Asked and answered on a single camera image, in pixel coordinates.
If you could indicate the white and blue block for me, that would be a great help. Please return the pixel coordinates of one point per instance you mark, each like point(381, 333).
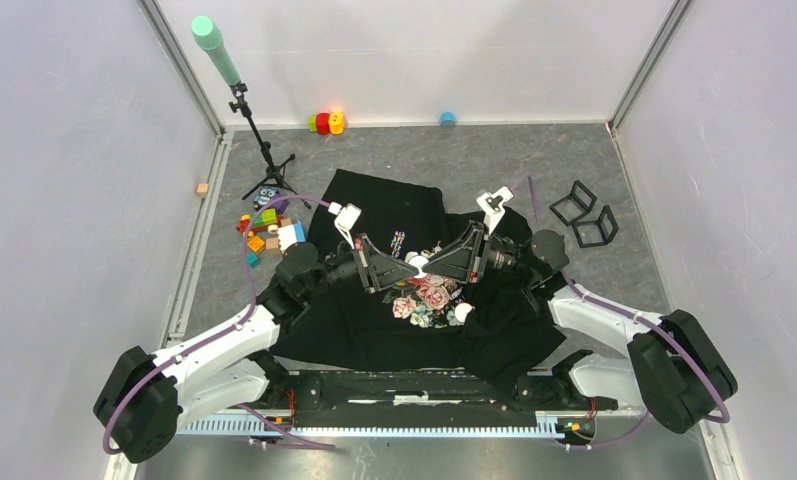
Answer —
point(289, 235)

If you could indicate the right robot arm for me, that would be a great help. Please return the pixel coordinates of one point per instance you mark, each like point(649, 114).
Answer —
point(667, 365)

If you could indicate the blue round brooch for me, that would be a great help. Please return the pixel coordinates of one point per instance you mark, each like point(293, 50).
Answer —
point(418, 262)

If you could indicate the yellow duplo brick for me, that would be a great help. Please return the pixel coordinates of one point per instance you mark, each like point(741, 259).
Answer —
point(256, 244)

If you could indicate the blue cup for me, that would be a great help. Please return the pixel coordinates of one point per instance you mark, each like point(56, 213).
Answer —
point(447, 119)

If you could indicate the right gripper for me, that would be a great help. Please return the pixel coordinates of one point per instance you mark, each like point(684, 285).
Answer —
point(455, 262)

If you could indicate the black floral t-shirt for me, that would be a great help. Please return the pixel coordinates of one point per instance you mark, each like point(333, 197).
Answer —
point(411, 325)

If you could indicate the red duplo car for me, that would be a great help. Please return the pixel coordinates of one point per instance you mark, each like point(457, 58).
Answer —
point(269, 221)

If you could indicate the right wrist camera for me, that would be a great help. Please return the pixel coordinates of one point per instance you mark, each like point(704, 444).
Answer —
point(493, 206)

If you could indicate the purple cube block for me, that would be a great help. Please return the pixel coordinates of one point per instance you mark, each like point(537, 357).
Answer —
point(281, 206)

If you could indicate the teal block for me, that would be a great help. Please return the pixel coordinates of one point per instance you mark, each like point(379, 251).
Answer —
point(252, 260)

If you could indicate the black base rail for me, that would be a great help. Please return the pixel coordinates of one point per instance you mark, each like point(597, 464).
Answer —
point(423, 398)

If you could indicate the wooden cube on rail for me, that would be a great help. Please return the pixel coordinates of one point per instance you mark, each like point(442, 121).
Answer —
point(202, 190)

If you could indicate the owl eight toy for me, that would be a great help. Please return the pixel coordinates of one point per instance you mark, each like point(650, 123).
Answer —
point(264, 196)

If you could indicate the green microphone on stand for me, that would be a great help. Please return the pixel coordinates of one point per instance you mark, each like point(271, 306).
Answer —
point(208, 37)

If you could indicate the red yellow green toy rings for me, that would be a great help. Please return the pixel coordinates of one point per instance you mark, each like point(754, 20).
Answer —
point(327, 122)

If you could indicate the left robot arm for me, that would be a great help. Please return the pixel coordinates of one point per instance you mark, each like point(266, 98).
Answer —
point(149, 397)

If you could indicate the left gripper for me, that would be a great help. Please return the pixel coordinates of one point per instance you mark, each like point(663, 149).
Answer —
point(376, 269)

